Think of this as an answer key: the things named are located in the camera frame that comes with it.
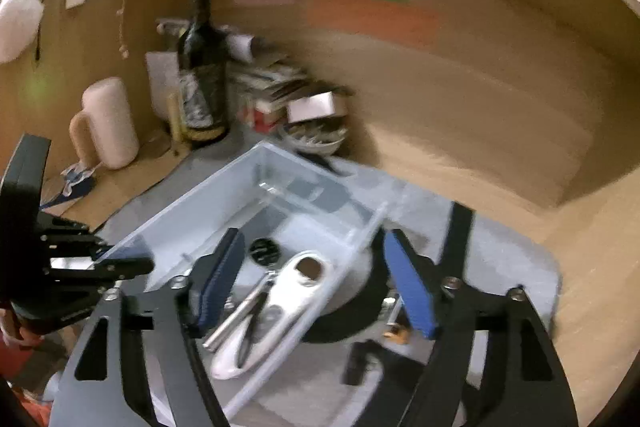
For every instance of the white paper sheet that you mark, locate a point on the white paper sheet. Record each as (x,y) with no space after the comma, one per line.
(162,82)

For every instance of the stack of books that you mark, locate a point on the stack of books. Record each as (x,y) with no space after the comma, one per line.
(265,82)

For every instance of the white fluffy puff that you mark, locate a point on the white fluffy puff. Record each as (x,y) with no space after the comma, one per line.
(17,22)

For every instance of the pink cylindrical mug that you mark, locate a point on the pink cylindrical mug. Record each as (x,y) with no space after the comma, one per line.
(110,122)

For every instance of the orange sticky note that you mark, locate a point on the orange sticky note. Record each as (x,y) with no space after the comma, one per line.
(375,19)

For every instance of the small white box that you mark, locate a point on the small white box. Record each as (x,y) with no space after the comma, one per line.
(312,107)

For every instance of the clear plastic storage box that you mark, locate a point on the clear plastic storage box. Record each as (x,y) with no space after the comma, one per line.
(300,197)

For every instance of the white bowl with trinkets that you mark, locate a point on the white bowl with trinkets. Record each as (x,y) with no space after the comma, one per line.
(312,139)

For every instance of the black round disc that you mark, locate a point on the black round disc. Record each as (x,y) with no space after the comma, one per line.
(263,251)

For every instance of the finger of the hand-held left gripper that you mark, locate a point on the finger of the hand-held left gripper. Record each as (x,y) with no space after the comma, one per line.
(125,266)
(25,172)

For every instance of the white handheld massager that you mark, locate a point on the white handheld massager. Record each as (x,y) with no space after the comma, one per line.
(295,287)

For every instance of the dark wine bottle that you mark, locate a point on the dark wine bottle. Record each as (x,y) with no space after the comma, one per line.
(202,72)

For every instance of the yellow tube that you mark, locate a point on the yellow tube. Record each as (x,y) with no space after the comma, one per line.
(175,117)

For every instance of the grey black patterned mat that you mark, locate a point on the grey black patterned mat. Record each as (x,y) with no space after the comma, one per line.
(500,267)

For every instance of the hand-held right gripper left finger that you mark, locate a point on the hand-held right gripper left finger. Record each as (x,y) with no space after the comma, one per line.
(220,277)

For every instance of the rolled paper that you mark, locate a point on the rolled paper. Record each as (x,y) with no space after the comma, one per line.
(242,44)

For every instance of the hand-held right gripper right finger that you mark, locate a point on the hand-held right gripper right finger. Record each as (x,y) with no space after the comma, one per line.
(410,287)

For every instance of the person's left hand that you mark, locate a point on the person's left hand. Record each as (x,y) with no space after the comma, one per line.
(12,332)

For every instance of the brown cardboard sheet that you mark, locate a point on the brown cardboard sheet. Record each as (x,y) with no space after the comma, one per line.
(135,182)

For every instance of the blue white wrapper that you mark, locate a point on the blue white wrapper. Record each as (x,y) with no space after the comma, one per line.
(75,181)

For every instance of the silver metal tool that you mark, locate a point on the silver metal tool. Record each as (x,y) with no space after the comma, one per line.
(235,317)

